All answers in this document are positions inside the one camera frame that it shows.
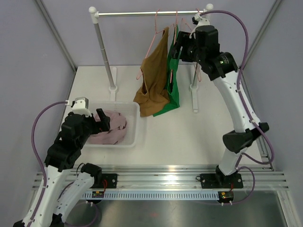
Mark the white plastic basket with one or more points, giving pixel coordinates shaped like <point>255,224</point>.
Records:
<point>129,110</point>

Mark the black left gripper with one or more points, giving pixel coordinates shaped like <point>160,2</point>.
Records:
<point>102,126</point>

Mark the pink hanger of mauve top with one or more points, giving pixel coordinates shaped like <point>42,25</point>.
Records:
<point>197,75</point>

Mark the pink hanger of green top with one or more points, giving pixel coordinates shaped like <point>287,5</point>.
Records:
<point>173,42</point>

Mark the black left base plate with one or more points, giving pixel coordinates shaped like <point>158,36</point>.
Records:
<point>108,180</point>

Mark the white and silver clothes rack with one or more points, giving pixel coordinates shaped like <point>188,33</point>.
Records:
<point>112,72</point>

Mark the aluminium mounting rail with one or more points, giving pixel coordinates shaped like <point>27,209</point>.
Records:
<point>184,177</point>

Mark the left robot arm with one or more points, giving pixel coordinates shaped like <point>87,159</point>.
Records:
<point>51,208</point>

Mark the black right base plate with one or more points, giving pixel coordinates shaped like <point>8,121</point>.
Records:
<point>216,181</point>

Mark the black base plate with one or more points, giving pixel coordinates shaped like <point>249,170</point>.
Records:
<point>216,181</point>
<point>108,180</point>

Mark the mauve pink tank top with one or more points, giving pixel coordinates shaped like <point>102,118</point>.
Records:
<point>117,132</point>

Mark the green tank top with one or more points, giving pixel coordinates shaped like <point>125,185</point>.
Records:
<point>172,80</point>

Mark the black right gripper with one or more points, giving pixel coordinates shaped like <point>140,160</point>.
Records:
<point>183,40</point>

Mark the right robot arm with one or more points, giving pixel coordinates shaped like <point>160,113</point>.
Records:
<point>202,47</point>

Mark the brown tank top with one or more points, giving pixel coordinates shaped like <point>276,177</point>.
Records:
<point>152,96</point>

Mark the white slotted cable duct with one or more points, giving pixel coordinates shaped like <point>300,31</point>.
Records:
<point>152,195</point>

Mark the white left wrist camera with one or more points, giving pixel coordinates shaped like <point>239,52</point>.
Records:
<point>79,106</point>

